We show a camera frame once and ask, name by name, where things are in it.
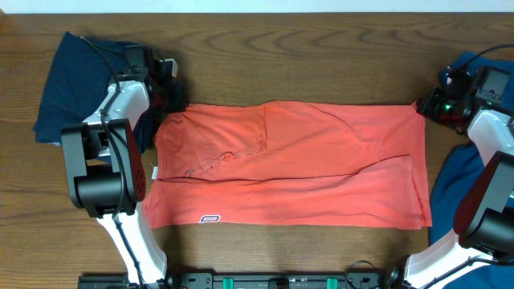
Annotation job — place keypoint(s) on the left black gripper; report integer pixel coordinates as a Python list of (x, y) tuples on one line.
[(180, 94)]

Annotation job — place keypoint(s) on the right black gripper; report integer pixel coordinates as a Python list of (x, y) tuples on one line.
[(426, 104)]

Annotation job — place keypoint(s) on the coral red t-shirt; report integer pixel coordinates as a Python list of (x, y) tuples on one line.
[(292, 163)]

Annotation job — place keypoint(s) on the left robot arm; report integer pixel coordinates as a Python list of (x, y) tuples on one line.
[(104, 169)]

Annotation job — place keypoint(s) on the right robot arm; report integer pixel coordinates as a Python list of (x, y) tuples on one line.
[(482, 233)]

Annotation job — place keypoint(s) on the blue garment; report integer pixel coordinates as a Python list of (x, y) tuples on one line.
[(460, 170)]

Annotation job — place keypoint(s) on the folded dark navy garment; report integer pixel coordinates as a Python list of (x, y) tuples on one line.
[(76, 85)]

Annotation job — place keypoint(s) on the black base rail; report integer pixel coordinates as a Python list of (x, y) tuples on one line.
[(360, 274)]

